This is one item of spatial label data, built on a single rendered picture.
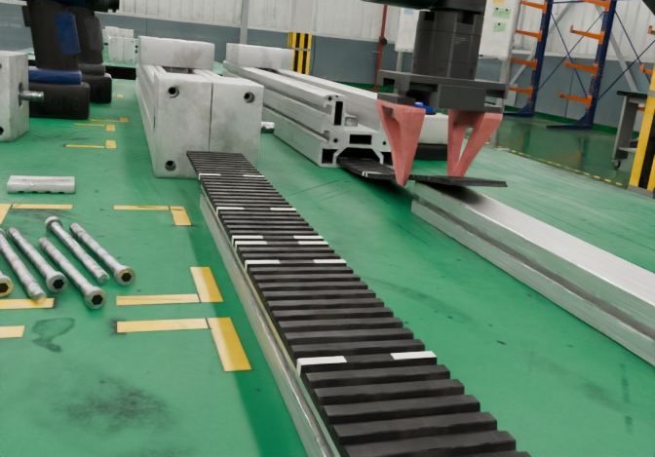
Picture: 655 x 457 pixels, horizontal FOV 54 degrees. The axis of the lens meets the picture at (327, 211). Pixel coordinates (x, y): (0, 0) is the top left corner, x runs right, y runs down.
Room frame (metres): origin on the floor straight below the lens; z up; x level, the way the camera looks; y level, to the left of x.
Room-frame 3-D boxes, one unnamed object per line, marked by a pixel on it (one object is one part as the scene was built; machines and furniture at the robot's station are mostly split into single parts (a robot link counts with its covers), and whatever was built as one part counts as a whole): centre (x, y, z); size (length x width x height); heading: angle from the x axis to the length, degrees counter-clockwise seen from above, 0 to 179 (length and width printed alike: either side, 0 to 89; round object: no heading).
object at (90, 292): (0.34, 0.14, 0.78); 0.11 x 0.01 x 0.01; 38
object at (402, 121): (0.59, -0.08, 0.85); 0.07 x 0.07 x 0.09; 18
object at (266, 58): (1.38, 0.18, 0.87); 0.16 x 0.11 x 0.07; 19
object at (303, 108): (1.15, 0.10, 0.82); 0.80 x 0.10 x 0.09; 19
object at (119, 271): (0.37, 0.14, 0.78); 0.11 x 0.01 x 0.01; 37
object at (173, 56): (1.09, 0.28, 0.87); 0.16 x 0.11 x 0.07; 19
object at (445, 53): (0.59, -0.09, 0.92); 0.10 x 0.07 x 0.07; 108
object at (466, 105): (0.59, -0.10, 0.85); 0.07 x 0.07 x 0.09; 18
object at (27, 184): (0.52, 0.24, 0.78); 0.05 x 0.03 x 0.01; 112
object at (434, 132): (0.92, -0.11, 0.81); 0.10 x 0.08 x 0.06; 109
